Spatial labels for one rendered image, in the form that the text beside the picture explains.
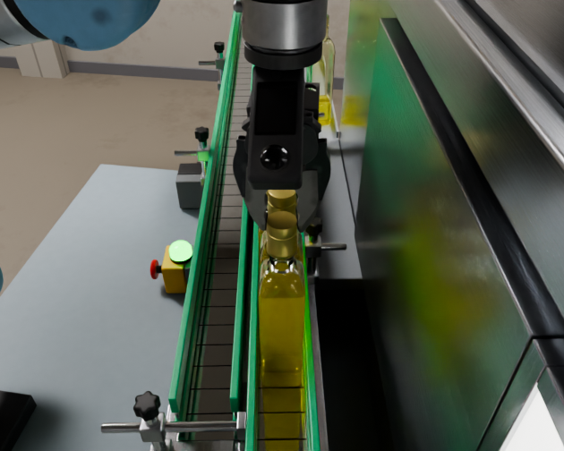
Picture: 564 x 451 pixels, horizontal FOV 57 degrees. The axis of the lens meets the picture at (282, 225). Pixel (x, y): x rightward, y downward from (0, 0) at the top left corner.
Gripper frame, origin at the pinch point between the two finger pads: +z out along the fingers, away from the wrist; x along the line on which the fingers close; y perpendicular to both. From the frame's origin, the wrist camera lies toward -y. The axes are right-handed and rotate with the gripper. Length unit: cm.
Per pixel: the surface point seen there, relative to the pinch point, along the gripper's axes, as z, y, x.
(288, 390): 27.3, -3.4, -1.1
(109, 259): 40, 34, 40
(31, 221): 115, 132, 126
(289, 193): -0.9, 4.8, -0.5
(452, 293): -9.8, -18.4, -13.6
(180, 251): 30.1, 26.7, 21.5
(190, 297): 18.8, 5.3, 13.7
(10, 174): 115, 168, 154
